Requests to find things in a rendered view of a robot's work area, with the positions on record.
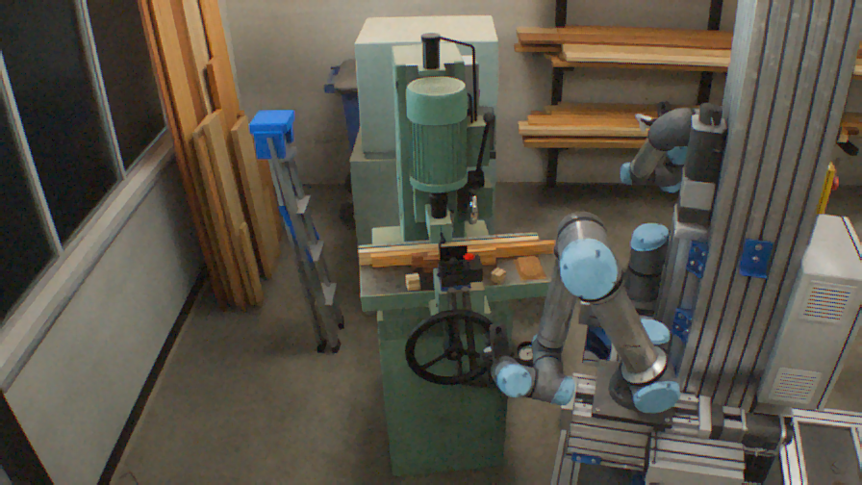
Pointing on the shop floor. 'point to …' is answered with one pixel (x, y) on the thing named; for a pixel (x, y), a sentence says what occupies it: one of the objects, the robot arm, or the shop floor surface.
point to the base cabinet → (440, 412)
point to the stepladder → (267, 148)
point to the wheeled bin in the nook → (347, 77)
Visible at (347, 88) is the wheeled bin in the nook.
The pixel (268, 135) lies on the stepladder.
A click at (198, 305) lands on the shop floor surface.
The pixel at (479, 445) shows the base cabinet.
